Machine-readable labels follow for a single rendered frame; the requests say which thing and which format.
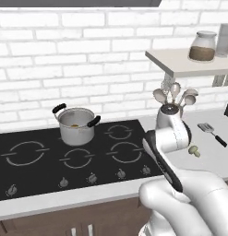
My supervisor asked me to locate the spatula with black handle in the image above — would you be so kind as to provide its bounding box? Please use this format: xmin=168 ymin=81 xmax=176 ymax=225
xmin=197 ymin=122 xmax=228 ymax=148

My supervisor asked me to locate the beige wooden spoon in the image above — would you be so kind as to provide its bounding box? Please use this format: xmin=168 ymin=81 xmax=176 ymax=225
xmin=169 ymin=81 xmax=182 ymax=104
xmin=152 ymin=88 xmax=169 ymax=106
xmin=179 ymin=88 xmax=199 ymax=105
xmin=181 ymin=94 xmax=198 ymax=109

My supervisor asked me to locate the black hob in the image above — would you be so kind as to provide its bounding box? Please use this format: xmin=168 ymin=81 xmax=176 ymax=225
xmin=0 ymin=119 xmax=164 ymax=203

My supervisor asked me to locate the beige wall shelf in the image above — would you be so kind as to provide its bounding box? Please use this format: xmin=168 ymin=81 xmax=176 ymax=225
xmin=145 ymin=48 xmax=228 ymax=78

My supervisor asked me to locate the pale green mushroom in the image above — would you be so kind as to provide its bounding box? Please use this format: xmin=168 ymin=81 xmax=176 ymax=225
xmin=187 ymin=145 xmax=201 ymax=159

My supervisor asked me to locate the silver hob knob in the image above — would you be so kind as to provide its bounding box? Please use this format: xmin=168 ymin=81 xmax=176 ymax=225
xmin=116 ymin=168 xmax=126 ymax=180
xmin=141 ymin=165 xmax=151 ymax=176
xmin=87 ymin=172 xmax=98 ymax=184
xmin=58 ymin=177 xmax=69 ymax=189
xmin=6 ymin=183 xmax=18 ymax=197

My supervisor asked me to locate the glass jar with brown contents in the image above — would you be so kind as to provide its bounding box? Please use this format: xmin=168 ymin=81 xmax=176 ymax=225
xmin=187 ymin=29 xmax=218 ymax=64

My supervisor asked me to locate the brown cupboard door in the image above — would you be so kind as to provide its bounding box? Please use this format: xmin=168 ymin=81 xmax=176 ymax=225
xmin=80 ymin=196 xmax=154 ymax=236
xmin=0 ymin=205 xmax=83 ymax=236

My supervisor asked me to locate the grey range hood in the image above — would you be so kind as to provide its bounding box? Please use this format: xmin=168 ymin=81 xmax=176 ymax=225
xmin=0 ymin=0 xmax=162 ymax=9

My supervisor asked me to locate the silver pot with black handles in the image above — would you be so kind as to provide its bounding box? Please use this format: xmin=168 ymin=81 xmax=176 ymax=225
xmin=51 ymin=102 xmax=102 ymax=148

